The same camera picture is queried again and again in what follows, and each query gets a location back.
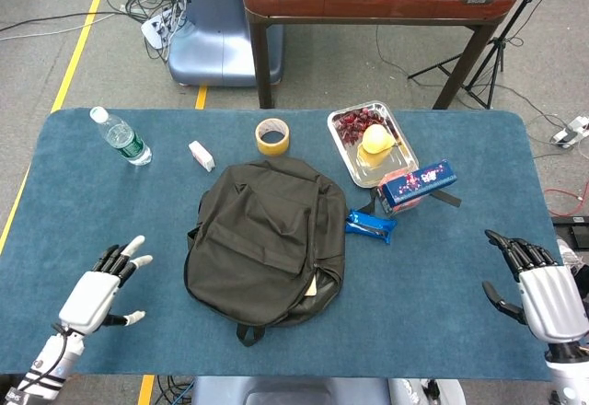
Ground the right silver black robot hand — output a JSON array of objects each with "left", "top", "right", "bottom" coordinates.
[{"left": 481, "top": 228, "right": 589, "bottom": 345}]

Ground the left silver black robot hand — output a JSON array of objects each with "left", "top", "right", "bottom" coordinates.
[{"left": 57, "top": 234, "right": 154, "bottom": 336}]

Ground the black fabric backpack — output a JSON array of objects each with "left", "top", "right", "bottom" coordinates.
[{"left": 183, "top": 156, "right": 379, "bottom": 349}]

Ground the white sneaker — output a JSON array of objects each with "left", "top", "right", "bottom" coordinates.
[{"left": 555, "top": 237, "right": 589, "bottom": 280}]

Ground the black floor device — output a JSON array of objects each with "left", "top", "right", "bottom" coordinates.
[{"left": 551, "top": 214, "right": 589, "bottom": 252}]

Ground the blue table mat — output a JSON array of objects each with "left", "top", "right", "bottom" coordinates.
[{"left": 0, "top": 108, "right": 589, "bottom": 382}]

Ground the clear plastic water bottle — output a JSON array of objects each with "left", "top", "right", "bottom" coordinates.
[{"left": 88, "top": 105, "right": 154, "bottom": 167}]

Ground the pink pack under carton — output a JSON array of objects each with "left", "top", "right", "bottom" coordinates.
[{"left": 375, "top": 170, "right": 427, "bottom": 216}]

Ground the blue printed carton box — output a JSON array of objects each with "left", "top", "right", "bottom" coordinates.
[{"left": 381, "top": 159, "right": 458, "bottom": 209}]

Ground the small white box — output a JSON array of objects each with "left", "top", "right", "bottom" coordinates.
[{"left": 188, "top": 140, "right": 216, "bottom": 173}]

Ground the blue cookie snack packet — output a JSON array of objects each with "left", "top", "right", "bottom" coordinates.
[{"left": 344, "top": 208, "right": 398, "bottom": 246}]

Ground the shiny metal tray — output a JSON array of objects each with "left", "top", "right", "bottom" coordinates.
[{"left": 327, "top": 99, "right": 421, "bottom": 190}]

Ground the blue-grey robot torso base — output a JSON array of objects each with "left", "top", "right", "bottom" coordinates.
[{"left": 191, "top": 376, "right": 466, "bottom": 405}]

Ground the yellow pear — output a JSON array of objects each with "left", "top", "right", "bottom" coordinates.
[{"left": 361, "top": 123, "right": 398, "bottom": 155}]

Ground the yellow tape roll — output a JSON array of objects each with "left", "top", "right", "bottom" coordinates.
[{"left": 255, "top": 118, "right": 292, "bottom": 156}]

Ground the black tripod stand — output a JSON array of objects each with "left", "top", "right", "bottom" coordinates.
[{"left": 407, "top": 0, "right": 558, "bottom": 110}]

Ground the red grape bunch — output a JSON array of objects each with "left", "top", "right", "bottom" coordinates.
[{"left": 337, "top": 107, "right": 387, "bottom": 145}]

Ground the white power strip with plugs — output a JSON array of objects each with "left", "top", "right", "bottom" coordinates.
[{"left": 140, "top": 12, "right": 179, "bottom": 50}]

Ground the blue-grey machine base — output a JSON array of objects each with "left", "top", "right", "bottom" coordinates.
[{"left": 167, "top": 0, "right": 284, "bottom": 87}]

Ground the brown wooden table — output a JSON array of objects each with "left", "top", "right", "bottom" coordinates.
[{"left": 242, "top": 0, "right": 521, "bottom": 110}]

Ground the red cable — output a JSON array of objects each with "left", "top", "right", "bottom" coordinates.
[{"left": 545, "top": 186, "right": 589, "bottom": 217}]

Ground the black webbing strap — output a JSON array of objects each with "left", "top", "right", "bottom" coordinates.
[{"left": 431, "top": 190, "right": 463, "bottom": 209}]

